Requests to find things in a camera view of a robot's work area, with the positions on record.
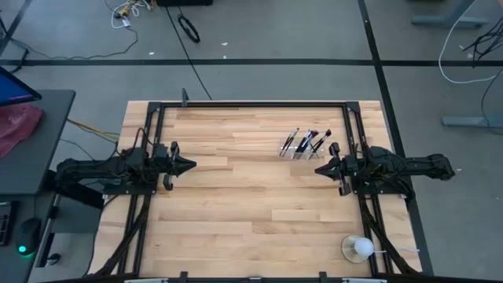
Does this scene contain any blue screen desk monitor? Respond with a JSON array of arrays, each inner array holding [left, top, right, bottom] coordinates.
[[0, 64, 43, 107]]

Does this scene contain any short black makeup brush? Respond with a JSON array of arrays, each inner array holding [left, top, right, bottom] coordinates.
[[292, 130, 311, 160]]

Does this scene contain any thin pointed makeup brush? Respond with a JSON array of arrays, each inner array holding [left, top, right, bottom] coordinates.
[[283, 133, 296, 159]]

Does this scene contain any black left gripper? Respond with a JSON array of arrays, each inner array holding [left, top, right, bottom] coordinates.
[[150, 141, 197, 192]]

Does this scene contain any red cloth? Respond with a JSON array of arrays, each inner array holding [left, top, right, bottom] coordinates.
[[0, 103, 45, 159]]

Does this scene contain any black computer mouse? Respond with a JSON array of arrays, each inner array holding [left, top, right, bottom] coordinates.
[[14, 216, 42, 257]]

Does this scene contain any thin black floor cable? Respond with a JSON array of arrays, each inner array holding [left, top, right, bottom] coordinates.
[[0, 25, 139, 61]]

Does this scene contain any yellow floor cable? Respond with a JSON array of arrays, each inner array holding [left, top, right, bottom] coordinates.
[[65, 117, 121, 141]]

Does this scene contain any grey office desk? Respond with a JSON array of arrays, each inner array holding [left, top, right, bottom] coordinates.
[[0, 89, 77, 283]]

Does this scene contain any bulb lamp with metal base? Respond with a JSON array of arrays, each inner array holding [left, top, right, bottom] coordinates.
[[340, 233, 376, 265]]

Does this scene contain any black metal table frame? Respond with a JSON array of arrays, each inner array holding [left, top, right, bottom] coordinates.
[[88, 88, 424, 283]]

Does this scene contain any brown bristle makeup brush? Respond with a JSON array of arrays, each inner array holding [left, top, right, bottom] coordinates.
[[307, 135, 327, 160]]

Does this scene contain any white yellow cable bundle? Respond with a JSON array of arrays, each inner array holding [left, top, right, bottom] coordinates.
[[103, 0, 153, 30]]

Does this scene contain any grey desk foot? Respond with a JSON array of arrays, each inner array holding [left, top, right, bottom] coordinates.
[[440, 115, 503, 130], [410, 0, 490, 29]]

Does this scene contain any fluffy powder makeup brush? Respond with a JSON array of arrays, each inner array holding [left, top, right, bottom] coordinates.
[[296, 130, 320, 160]]

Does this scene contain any black floor box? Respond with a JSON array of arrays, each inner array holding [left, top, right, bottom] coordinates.
[[155, 0, 215, 7]]

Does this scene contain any white floor cable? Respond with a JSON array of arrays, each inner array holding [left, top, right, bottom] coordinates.
[[438, 0, 503, 85]]

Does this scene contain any coiled black cable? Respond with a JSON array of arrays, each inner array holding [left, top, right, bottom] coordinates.
[[176, 13, 202, 44]]

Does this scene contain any black cable bundle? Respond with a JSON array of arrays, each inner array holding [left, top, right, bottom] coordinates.
[[462, 25, 503, 68]]

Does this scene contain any white makeup brush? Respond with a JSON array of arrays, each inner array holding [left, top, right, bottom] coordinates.
[[279, 129, 296, 158]]

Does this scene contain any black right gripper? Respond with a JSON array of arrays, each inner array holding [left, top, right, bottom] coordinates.
[[314, 141, 361, 197]]

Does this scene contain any thin black makeup brush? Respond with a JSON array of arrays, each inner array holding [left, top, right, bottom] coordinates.
[[281, 127, 301, 158]]

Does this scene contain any long black floor cable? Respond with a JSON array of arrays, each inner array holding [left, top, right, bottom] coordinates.
[[163, 6, 214, 101]]

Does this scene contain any black keyboard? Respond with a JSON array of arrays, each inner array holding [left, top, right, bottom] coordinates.
[[0, 200, 17, 248]]

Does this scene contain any clear acrylic brush organizer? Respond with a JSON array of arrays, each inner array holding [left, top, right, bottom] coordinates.
[[277, 143, 327, 161]]

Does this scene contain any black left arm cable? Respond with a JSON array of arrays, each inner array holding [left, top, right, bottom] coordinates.
[[134, 127, 155, 153]]

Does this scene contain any black desk crossbar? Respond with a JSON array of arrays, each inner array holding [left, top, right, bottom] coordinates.
[[42, 172, 105, 210]]

